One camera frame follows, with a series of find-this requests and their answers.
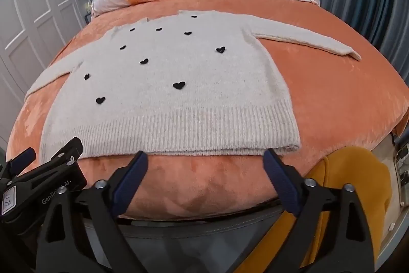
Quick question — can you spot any grey bed base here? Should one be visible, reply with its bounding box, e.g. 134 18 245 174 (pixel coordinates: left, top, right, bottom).
81 206 288 273

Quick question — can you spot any white side table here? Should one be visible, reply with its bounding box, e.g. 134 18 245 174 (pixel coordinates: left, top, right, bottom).
377 129 409 261

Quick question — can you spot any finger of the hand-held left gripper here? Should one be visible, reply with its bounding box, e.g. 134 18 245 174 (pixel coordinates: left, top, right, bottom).
0 147 36 181
41 137 84 172

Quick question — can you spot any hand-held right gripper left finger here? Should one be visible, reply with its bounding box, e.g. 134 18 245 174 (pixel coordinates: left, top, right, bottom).
37 150 149 273

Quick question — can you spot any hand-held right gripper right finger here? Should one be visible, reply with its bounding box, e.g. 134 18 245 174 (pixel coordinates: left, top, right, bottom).
263 148 374 273

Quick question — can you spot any white sweater with black hearts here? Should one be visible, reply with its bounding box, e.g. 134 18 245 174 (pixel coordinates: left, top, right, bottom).
24 9 362 166

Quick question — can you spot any orange plush blanket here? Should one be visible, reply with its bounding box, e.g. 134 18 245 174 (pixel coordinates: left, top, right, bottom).
6 0 409 220

